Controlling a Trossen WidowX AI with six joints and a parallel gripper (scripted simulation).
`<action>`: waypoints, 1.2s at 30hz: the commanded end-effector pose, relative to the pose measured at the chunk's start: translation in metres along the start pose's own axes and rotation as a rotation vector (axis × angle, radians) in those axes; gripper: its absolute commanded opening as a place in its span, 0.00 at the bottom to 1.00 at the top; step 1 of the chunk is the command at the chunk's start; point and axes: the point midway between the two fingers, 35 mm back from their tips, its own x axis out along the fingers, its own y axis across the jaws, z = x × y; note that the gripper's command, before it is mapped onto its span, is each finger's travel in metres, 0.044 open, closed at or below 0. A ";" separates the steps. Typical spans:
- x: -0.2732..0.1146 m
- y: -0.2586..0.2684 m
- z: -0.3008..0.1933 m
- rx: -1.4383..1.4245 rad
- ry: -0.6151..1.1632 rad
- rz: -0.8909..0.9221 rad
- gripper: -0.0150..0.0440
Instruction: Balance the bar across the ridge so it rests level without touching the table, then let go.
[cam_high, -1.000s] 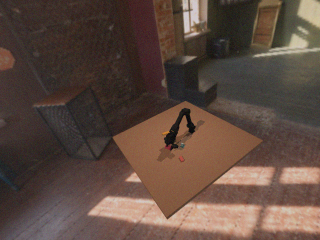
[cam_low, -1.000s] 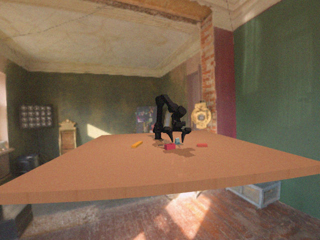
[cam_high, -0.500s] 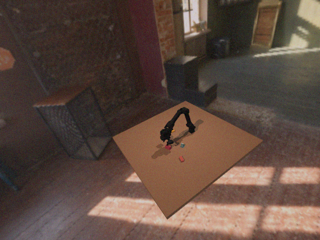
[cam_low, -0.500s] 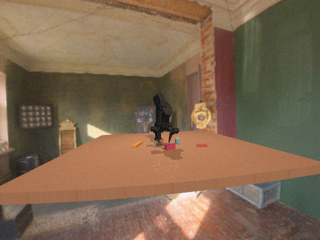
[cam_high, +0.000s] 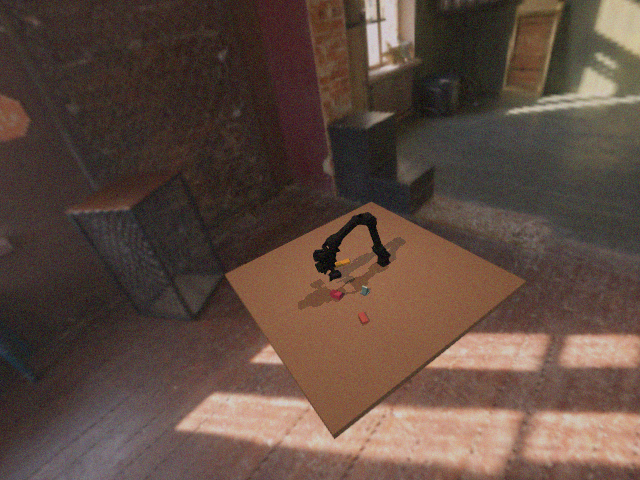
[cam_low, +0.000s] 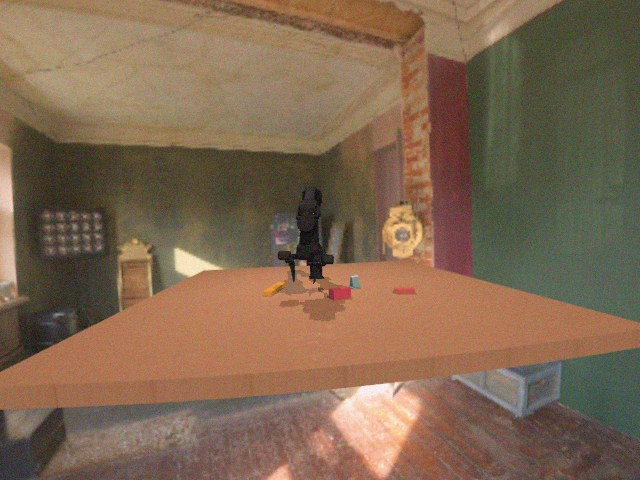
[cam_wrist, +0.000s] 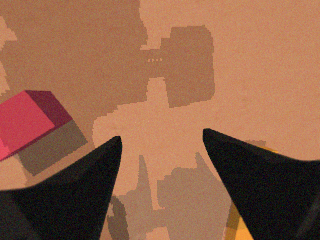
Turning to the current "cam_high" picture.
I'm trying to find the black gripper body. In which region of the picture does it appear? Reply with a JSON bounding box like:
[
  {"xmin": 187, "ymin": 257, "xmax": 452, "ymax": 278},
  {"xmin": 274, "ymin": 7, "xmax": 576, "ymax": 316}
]
[{"xmin": 325, "ymin": 259, "xmax": 342, "ymax": 280}]

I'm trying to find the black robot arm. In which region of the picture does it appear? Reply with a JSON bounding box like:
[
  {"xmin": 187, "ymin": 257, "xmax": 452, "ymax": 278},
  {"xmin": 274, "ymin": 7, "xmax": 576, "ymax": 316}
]
[{"xmin": 313, "ymin": 212, "xmax": 391, "ymax": 273}]

